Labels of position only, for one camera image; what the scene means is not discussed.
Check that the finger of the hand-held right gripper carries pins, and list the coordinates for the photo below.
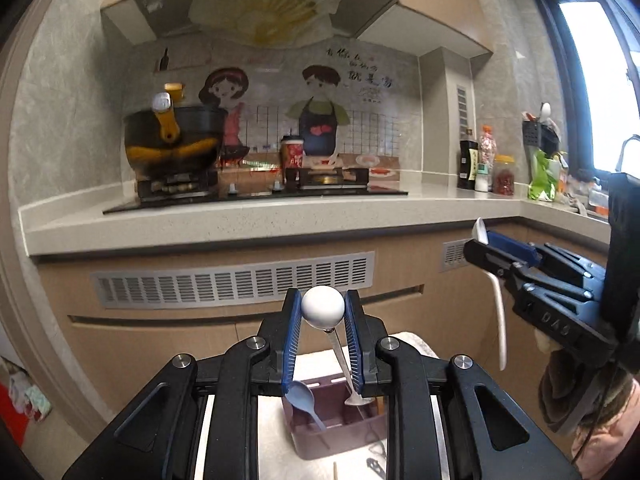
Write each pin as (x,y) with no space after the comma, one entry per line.
(515,247)
(487,257)

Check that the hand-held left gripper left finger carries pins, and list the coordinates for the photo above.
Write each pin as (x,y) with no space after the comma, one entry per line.
(291,345)

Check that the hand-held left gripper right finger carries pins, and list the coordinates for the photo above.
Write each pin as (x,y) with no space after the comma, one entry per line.
(352,345)

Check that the white round-bowl spoon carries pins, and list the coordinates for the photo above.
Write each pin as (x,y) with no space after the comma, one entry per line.
(323,306)

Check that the white plastic spoon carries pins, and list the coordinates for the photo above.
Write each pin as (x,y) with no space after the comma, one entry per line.
(500,320)

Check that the maroon plastic utensil holder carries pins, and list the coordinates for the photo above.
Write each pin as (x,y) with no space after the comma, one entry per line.
(340,435)

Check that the metal fork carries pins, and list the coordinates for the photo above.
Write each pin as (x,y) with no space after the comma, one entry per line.
(374,465)

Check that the short grey cabinet vent grille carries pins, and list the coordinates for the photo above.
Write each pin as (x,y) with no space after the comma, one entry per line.
(452,255)

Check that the blue-grey plastic spoon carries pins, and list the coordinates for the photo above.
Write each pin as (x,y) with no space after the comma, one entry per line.
(299,394)

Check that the jar with yellow lid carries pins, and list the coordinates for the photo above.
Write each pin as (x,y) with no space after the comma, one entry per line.
(504,180)

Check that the green plastic bag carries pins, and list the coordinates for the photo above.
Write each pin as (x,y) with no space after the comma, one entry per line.
(540,180)

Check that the small white bottle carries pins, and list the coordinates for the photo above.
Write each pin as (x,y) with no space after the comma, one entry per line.
(482,180)

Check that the dark sauce bottle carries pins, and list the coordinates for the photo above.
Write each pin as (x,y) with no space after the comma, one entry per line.
(468,165)

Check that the clear bottle with orange cap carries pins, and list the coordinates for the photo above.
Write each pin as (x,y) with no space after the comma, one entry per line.
(487,147)

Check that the white textured table cloth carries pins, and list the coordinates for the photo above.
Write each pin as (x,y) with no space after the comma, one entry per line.
(280,450)

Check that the long grey cabinet vent grille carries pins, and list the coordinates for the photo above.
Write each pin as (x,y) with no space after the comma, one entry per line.
(200,285)

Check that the black glass gas stove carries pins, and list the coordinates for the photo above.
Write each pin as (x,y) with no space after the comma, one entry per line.
(250,195)

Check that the person's pink clothing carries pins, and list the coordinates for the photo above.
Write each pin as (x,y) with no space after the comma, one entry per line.
(610,440)

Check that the red paper cup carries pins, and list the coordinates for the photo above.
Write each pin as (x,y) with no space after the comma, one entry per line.
(292,160)

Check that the kitchen window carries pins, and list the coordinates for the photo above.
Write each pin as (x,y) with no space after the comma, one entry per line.
(600,60)

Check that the colourful crumpled cloth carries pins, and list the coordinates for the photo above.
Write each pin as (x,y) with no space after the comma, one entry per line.
(32,400)

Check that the red mat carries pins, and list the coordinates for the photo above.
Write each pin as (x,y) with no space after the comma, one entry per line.
(10,415)

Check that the stained paper hood cover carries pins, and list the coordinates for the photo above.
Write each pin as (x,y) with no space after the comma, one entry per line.
(270,5)

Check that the black wall utensil caddy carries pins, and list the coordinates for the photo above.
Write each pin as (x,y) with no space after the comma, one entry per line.
(537,135)

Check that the narrow wall vent grille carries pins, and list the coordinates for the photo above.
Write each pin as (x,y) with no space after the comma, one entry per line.
(462,105)

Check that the cartoon wall poster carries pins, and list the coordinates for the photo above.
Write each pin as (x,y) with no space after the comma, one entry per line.
(320,110)

